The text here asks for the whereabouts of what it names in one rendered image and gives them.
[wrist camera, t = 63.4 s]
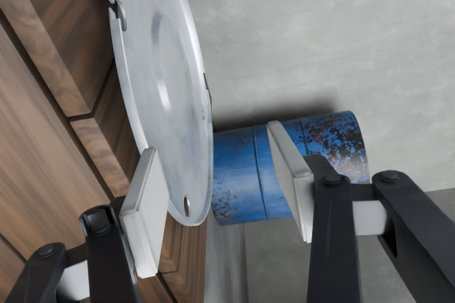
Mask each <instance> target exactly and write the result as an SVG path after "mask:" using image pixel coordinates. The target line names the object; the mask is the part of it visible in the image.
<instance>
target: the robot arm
mask: <svg viewBox="0 0 455 303"><path fill-rule="evenodd" d="M266 128H267V134H268V139H269V146H270V149H271V154H272V160H273V165H274V172H275V174H276V176H277V178H278V181H279V183H280V186H281V188H282V190H283V192H284V195H285V198H286V200H287V202H288V205H289V207H290V209H291V212H292V215H293V216H294V218H295V221H296V223H297V226H298V228H299V230H300V233H301V235H302V238H303V240H304V241H307V243H310V242H311V253H310V261H309V278H308V287H307V303H363V297H362V282H361V275H360V260H359V248H358V237H357V235H377V237H378V240H379V242H380V244H381V245H382V247H383V249H384V250H385V252H386V253H387V255H388V257H389V259H390V260H391V262H392V263H393V265H394V267H395V269H396V270H397V272H398V273H399V275H400V277H401V278H402V280H403V282H404V283H405V285H406V287H407V288H408V290H409V291H410V293H411V294H412V297H413V298H414V300H415V301H416V303H455V223H454V222H453V221H452V220H451V219H450V217H449V216H448V215H447V214H446V213H445V212H444V211H443V210H442V209H441V208H440V207H439V206H438V205H437V204H436V203H435V202H434V201H433V200H432V199H431V198H430V197H429V196H428V195H427V194H426V193H425V192H424V191H423V190H422V189H421V188H420V187H419V186H418V185H417V184H416V183H415V182H414V181H413V180H412V179H411V178H410V177H409V176H408V175H407V174H405V173H404V172H400V171H397V170H384V171H381V172H378V173H376V174H374V175H373V176H372V178H371V179H372V183H370V184H355V183H351V181H350V179H349V177H347V176H346V175H343V174H338V172H337V171H336V170H335V169H334V168H333V166H331V164H330V162H329V161H328V160H327V159H326V157H325V156H323V155H320V154H318V153H316V154H311V155H307V156H302V155H301V154H300V153H299V150H298V149H297V148H296V146H295V145H294V143H293V141H292V140H291V138H290V137H289V135H288V133H287V132H286V131H285V129H284V127H283V126H282V124H281V123H280V122H278V120H274V121H271V122H267V124H266ZM169 195H170V194H169V190H168V187H167V182H166V179H165V175H164V172H163V168H162V165H161V162H160V158H159V155H158V151H157V148H155V147H149V148H145V149H144V151H143V152H142V155H141V157H140V159H139V162H138V165H137V168H136V170H135V173H134V175H133V178H132V181H131V184H130V186H129V189H128V192H127V194H126V195H124V196H120V197H116V198H114V199H113V200H112V201H111V202H110V203H109V205H108V204H104V205H99V206H94V207H92V208H90V209H88V210H86V211H84V212H83V213H82V214H81V215H80V217H79V222H80V224H81V228H82V230H83V233H84V235H85V243H83V244H81V245H79V246H77V247H75V248H71V249H69V250H67V249H66V246H65V245H64V244H63V243H60V242H55V243H50V244H46V245H44V246H42V247H40V248H39V249H38V250H37V251H35V252H34V253H33V254H32V255H31V256H30V258H29V259H28V261H27V263H26V265H25V266H24V268H23V270H22V272H21V273H20V275H19V277H18V279H17V280H16V282H15V284H14V286H13V287H12V290H11V291H10V293H9V295H8V296H7V298H6V300H5V302H4V303H86V298H87V297H90V303H143V302H142V297H141V294H140V291H139V286H138V284H137V279H136V276H135V273H134V270H133V268H134V265H135V267H136V270H137V274H138V276H139V277H140V276H141V278H146V277H152V276H155V274H156V273H157V272H158V263H159V259H160V251H161V246H162V242H163V233H164V229H165V221H166V216H167V208H168V203H169Z"/></svg>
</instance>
